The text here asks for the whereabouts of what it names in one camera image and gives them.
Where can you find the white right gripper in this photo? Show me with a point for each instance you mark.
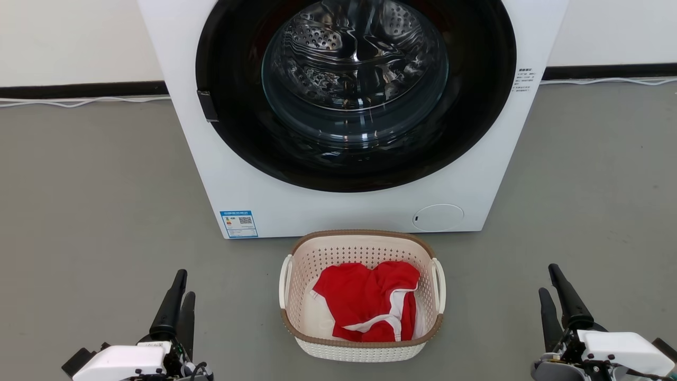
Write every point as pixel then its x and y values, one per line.
pixel 624 352

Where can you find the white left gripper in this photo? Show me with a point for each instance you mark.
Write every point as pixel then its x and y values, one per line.
pixel 121 362

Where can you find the cream brown-rimmed laundry basket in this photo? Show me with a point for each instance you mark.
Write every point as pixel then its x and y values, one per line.
pixel 359 352

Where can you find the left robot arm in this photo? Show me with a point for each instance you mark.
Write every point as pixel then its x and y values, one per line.
pixel 82 360

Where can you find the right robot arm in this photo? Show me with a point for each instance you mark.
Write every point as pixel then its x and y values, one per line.
pixel 666 350

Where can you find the blue energy label sticker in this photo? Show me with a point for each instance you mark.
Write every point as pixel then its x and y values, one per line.
pixel 239 224

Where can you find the white front-load washing machine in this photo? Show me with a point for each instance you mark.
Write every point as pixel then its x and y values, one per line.
pixel 476 201

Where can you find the round white filter cover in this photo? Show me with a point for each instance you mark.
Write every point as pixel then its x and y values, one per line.
pixel 438 217

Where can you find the red garment with white trim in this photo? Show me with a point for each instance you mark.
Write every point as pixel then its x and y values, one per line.
pixel 359 296

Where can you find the black round washer door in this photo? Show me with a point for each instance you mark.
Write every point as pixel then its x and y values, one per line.
pixel 476 106

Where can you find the steel perforated washer drum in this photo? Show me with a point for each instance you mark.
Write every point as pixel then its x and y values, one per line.
pixel 317 37

